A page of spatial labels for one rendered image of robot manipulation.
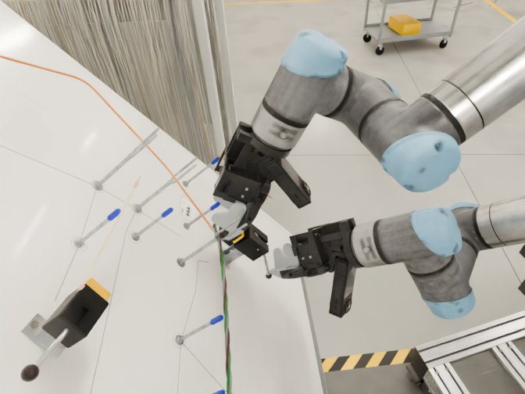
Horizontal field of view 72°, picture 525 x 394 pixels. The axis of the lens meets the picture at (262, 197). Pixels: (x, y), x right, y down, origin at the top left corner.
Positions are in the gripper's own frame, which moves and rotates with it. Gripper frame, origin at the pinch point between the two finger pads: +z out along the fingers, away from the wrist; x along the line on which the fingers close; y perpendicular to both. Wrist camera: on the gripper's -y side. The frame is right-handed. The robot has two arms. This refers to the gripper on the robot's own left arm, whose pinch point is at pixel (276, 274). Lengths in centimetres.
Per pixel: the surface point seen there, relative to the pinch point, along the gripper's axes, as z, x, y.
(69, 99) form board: 8.2, 27.9, 40.6
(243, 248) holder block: -2.0, 9.2, 7.7
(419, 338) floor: 20, -109, -65
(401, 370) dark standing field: 25, -92, -71
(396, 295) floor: 29, -122, -48
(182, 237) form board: 3.9, 17.2, 13.0
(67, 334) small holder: -10.9, 44.6, 7.3
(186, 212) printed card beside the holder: 6.1, 12.9, 17.4
